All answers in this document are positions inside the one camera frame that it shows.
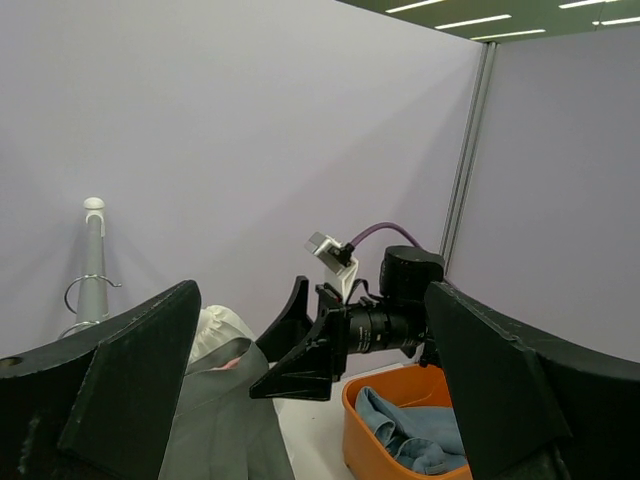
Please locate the right frame post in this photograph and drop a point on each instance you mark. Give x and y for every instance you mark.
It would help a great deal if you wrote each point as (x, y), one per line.
(468, 150)

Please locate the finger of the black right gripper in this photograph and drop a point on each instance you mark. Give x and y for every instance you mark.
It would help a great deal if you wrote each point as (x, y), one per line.
(290, 327)
(298, 376)

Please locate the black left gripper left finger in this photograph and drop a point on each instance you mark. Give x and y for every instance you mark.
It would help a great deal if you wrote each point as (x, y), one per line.
(99, 404)

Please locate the blue denim skirt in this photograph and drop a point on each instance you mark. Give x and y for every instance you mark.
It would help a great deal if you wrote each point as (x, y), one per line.
(424, 439)

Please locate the white pleated skirt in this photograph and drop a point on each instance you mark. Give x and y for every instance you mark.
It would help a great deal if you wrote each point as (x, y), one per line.
(217, 325)

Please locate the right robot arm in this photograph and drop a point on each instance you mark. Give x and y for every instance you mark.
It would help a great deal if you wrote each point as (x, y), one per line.
(406, 272)

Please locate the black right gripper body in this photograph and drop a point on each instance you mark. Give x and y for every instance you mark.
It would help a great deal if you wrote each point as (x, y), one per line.
(366, 326)

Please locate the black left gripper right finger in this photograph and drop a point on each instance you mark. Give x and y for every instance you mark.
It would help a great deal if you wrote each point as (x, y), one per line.
(530, 405)

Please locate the silver clothes rack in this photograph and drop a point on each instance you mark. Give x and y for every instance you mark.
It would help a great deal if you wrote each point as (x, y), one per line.
(94, 262)

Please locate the pink hanger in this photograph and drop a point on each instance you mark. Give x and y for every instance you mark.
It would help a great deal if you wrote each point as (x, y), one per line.
(231, 364)

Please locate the orange plastic basket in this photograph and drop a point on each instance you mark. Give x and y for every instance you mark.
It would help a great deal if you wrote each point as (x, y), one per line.
(407, 386)

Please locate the cream plastic hanger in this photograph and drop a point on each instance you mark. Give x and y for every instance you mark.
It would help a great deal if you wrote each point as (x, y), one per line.
(92, 303)

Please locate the grey pleated skirt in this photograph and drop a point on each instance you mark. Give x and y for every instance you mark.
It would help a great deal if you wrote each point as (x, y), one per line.
(219, 431)

